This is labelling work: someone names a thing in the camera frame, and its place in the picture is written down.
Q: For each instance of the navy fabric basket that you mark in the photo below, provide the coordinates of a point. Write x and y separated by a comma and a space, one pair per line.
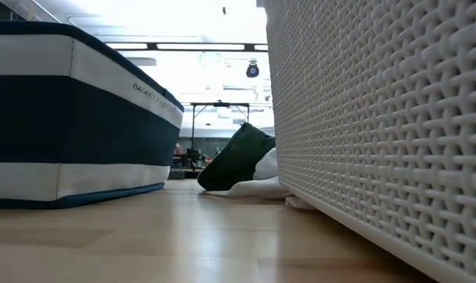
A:
65, 129

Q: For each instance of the round black hanging camera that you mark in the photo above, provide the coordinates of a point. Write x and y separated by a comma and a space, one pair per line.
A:
252, 70

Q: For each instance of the white woven plastic basket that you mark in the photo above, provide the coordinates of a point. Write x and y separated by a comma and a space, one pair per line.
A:
379, 137

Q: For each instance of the black folding table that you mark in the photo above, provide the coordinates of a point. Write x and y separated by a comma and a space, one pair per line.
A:
220, 105

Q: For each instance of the white garment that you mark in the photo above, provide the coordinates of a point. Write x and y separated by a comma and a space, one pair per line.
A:
261, 186

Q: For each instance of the dark green garment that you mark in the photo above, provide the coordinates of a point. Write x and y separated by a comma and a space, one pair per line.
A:
234, 161

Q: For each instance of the black metal table frame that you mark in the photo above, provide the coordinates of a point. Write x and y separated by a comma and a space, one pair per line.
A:
183, 46

